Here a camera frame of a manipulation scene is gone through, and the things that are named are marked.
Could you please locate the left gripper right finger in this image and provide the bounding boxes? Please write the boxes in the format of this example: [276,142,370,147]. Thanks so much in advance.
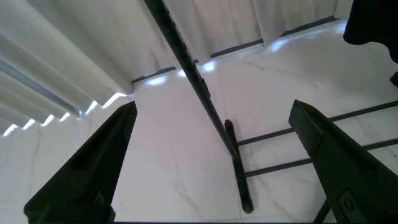
[288,99,398,224]

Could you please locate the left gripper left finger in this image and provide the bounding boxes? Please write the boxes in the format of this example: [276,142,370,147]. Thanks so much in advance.
[24,100,139,224]

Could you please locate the black T-shirt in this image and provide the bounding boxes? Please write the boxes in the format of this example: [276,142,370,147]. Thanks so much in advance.
[343,0,398,65]

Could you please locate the black clothes rack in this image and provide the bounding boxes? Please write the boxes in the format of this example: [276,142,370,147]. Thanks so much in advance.
[143,0,398,224]

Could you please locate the white curtain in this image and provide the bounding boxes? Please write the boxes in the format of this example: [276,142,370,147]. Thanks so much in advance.
[0,0,338,138]

